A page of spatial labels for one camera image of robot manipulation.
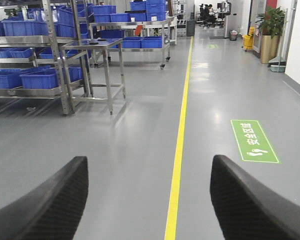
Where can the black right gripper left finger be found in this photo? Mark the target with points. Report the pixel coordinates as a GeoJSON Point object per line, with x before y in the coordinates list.
{"type": "Point", "coordinates": [51, 211]}

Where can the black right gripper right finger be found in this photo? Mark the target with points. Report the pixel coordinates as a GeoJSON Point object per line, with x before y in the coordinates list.
{"type": "Point", "coordinates": [246, 209]}

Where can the green floor safety sign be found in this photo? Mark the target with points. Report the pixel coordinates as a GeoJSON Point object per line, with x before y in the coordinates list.
{"type": "Point", "coordinates": [253, 144]}

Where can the small steel work table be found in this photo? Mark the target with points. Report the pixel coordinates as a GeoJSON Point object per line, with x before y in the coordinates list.
{"type": "Point", "coordinates": [95, 90]}

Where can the grey dustpan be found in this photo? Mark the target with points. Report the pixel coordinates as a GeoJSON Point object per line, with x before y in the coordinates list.
{"type": "Point", "coordinates": [275, 63]}

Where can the gold cylindrical planter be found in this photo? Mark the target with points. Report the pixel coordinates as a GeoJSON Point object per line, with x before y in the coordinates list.
{"type": "Point", "coordinates": [269, 47]}

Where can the yellow mop bucket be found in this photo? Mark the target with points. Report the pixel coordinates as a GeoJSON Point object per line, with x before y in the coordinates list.
{"type": "Point", "coordinates": [248, 39]}

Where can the potted green plant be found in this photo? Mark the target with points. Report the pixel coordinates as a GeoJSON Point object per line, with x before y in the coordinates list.
{"type": "Point", "coordinates": [271, 23]}

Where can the wheeled steel cart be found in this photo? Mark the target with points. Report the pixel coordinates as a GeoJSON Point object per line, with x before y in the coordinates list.
{"type": "Point", "coordinates": [147, 43]}

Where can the stainless steel rack frame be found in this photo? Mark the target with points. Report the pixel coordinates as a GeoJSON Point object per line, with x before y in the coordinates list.
{"type": "Point", "coordinates": [33, 61]}

